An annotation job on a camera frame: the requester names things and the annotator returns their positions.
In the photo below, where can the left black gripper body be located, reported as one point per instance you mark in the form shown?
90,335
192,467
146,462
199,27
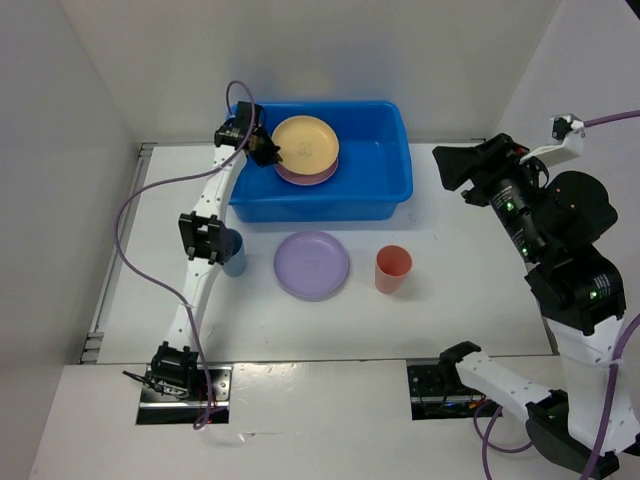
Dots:
260,155

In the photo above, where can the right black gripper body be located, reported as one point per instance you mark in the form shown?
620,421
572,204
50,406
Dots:
505,182

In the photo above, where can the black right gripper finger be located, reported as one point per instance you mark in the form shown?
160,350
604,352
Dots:
459,157
455,172

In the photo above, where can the yellow plastic plate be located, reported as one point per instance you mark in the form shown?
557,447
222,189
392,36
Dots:
308,145

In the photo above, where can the red plastic cup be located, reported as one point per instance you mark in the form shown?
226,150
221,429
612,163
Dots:
392,265

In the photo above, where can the blue plastic cup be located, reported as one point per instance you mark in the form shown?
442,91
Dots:
237,263

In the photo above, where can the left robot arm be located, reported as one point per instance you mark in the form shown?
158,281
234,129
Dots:
279,163

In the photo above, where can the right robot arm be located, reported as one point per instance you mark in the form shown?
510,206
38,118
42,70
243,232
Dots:
553,222

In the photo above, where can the purple plastic plate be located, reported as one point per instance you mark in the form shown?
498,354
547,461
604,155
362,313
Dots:
311,265

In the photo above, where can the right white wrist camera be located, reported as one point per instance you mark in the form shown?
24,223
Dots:
566,144

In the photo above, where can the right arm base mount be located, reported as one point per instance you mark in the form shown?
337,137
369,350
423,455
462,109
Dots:
433,396

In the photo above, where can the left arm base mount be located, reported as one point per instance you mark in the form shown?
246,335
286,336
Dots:
163,404

